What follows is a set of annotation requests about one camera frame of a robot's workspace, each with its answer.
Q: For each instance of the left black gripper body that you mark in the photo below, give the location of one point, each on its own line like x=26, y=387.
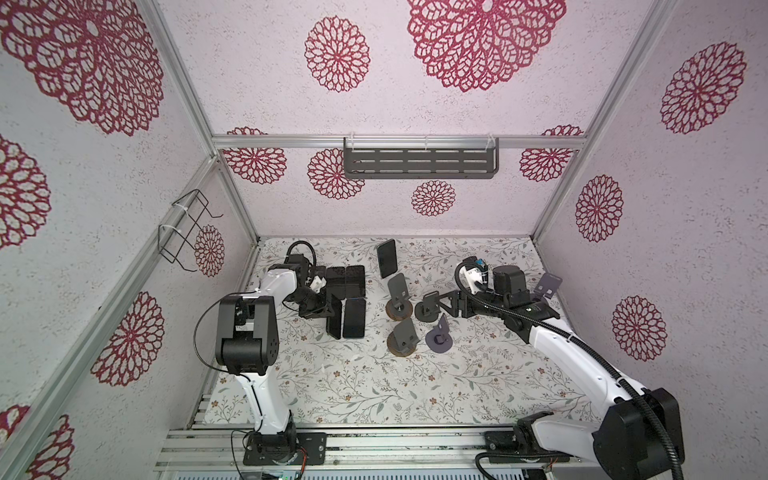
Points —
x=310, y=302

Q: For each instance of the grey slotted wall shelf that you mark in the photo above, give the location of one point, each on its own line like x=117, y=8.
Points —
x=425, y=163

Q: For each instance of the wooden round stand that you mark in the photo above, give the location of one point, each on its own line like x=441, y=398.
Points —
x=399, y=307
x=404, y=339

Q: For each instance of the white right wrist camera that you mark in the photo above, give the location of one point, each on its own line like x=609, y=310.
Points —
x=475, y=274

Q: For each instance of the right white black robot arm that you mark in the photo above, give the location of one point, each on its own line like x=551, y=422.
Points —
x=639, y=434

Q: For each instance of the tall black phone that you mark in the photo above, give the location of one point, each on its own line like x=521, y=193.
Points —
x=335, y=317

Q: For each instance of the blue case phone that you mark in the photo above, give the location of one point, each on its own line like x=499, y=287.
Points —
x=355, y=281

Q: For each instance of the grey round stand right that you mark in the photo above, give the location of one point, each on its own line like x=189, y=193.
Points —
x=547, y=286

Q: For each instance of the black wire wall rack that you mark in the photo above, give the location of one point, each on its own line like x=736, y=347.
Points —
x=173, y=238

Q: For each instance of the grey stand middle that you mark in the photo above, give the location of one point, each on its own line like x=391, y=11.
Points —
x=428, y=309

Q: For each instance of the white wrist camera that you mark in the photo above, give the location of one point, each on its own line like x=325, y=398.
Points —
x=317, y=283
x=475, y=274

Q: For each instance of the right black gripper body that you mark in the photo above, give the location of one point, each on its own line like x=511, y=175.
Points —
x=471, y=305

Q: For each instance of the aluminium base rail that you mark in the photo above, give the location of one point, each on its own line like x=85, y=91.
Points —
x=408, y=447

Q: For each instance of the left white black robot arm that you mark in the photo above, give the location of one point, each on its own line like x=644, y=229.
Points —
x=298, y=269

